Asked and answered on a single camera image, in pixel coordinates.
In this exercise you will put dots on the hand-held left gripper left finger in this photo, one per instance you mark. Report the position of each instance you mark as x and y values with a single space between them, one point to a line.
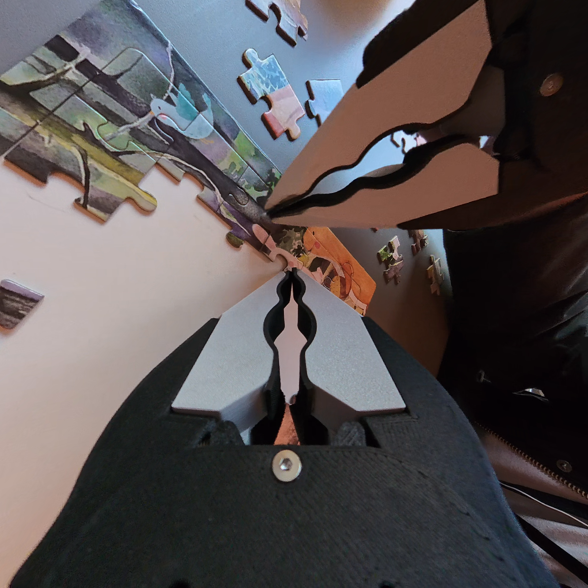
229 367

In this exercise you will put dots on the person's dark jacket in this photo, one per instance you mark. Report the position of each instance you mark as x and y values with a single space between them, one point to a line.
505 321

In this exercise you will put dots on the puzzle pieces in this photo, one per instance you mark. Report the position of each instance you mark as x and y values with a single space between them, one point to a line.
271 92

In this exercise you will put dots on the partly assembled jigsaw puzzle board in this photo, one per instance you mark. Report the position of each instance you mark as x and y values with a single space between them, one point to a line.
92 367

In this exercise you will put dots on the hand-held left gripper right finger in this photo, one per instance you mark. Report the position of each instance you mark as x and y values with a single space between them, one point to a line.
353 367

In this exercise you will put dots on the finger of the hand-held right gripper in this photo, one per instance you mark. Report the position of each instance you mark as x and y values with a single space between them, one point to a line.
404 82
436 188

